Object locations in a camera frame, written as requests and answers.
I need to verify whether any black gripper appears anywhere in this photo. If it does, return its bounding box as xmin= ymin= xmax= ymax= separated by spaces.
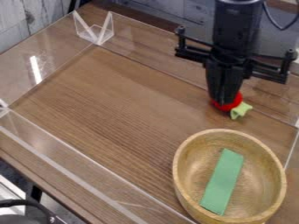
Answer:
xmin=175 ymin=26 xmax=296 ymax=104

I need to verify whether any green rectangular block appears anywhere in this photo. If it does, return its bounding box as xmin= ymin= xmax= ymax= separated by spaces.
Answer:
xmin=200 ymin=149 xmax=244 ymax=215

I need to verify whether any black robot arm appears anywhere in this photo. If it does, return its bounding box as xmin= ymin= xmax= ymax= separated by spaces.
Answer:
xmin=175 ymin=0 xmax=297 ymax=105

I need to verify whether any brown wooden bowl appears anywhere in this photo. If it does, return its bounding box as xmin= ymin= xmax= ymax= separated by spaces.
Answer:
xmin=172 ymin=129 xmax=287 ymax=224

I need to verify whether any red plush strawberry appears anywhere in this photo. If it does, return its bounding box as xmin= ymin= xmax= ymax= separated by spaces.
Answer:
xmin=211 ymin=93 xmax=253 ymax=120

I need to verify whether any black table leg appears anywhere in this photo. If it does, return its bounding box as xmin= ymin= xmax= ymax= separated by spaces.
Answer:
xmin=25 ymin=185 xmax=43 ymax=202

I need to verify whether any clear acrylic tray wall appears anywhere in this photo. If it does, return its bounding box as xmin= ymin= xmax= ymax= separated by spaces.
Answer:
xmin=0 ymin=5 xmax=299 ymax=224

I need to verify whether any clear acrylic corner bracket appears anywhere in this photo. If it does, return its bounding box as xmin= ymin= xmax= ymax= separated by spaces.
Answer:
xmin=72 ymin=11 xmax=115 ymax=46

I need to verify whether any black cable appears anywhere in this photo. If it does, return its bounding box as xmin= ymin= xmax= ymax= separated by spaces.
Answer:
xmin=0 ymin=199 xmax=52 ymax=224

